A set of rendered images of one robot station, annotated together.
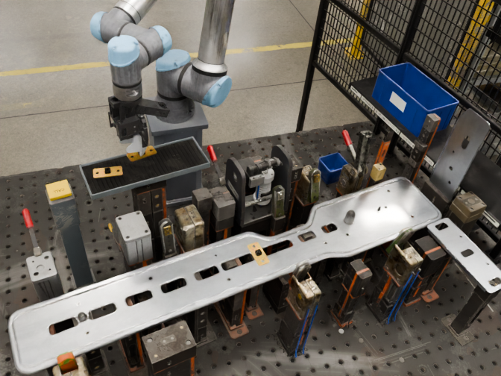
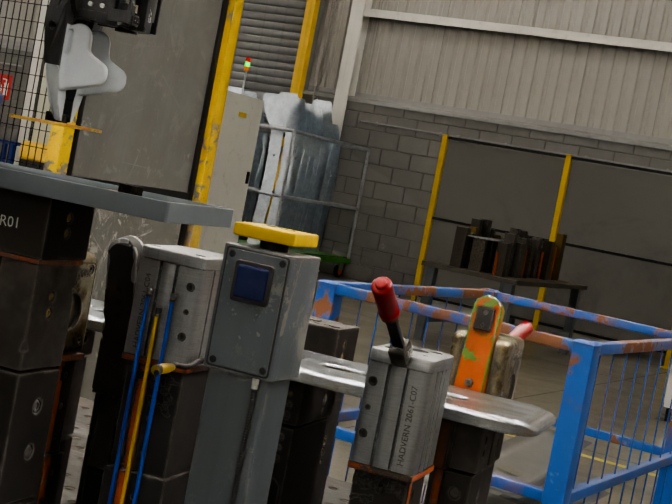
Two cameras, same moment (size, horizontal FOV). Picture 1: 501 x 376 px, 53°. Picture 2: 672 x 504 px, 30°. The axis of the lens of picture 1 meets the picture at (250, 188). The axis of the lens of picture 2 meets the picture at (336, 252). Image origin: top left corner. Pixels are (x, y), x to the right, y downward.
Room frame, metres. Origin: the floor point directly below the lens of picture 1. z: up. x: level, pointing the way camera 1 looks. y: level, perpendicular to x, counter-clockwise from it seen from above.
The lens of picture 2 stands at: (1.61, 1.46, 1.21)
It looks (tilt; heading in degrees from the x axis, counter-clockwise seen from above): 3 degrees down; 231
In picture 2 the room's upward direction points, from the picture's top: 11 degrees clockwise
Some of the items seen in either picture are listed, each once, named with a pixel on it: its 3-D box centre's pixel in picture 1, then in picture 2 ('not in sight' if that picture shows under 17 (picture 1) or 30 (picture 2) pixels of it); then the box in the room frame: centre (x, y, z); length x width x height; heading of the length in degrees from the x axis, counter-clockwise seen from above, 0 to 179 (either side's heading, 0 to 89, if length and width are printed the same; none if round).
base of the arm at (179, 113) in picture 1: (174, 99); not in sight; (1.46, 0.31, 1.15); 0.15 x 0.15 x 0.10
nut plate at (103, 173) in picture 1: (107, 171); (130, 191); (1.04, 0.43, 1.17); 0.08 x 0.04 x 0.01; 109
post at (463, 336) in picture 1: (473, 307); not in sight; (0.93, -0.77, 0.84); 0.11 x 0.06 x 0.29; 32
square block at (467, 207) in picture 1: (451, 234); not in sight; (1.21, -0.74, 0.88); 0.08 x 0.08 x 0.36; 32
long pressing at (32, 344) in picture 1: (253, 258); (23, 293); (0.91, -0.03, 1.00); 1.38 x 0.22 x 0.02; 122
